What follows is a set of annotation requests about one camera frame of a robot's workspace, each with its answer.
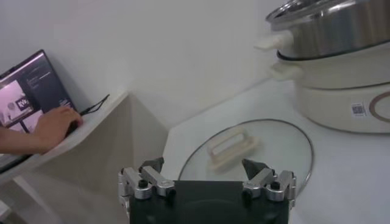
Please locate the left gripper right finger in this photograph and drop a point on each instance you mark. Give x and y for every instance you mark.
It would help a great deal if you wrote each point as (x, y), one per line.
(259, 182)

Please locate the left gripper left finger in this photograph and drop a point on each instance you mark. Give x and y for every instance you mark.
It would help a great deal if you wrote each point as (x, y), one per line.
(158, 182)

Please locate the black computer mouse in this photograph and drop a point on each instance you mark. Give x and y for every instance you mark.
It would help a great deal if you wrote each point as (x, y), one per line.
(73, 128)

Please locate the person's bare forearm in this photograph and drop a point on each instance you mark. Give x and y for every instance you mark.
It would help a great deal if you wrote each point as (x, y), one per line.
(15, 141)

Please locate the person's bare hand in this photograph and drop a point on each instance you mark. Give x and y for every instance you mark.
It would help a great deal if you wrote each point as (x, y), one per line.
(55, 128)

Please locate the white side table with mouse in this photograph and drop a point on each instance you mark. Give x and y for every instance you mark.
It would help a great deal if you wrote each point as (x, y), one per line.
(106, 146)

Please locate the cream electric cooker base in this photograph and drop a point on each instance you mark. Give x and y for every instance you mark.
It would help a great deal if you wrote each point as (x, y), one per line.
(335, 100)

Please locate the black laptop with dark screen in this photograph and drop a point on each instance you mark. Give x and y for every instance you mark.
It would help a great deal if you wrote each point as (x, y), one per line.
(39, 82)

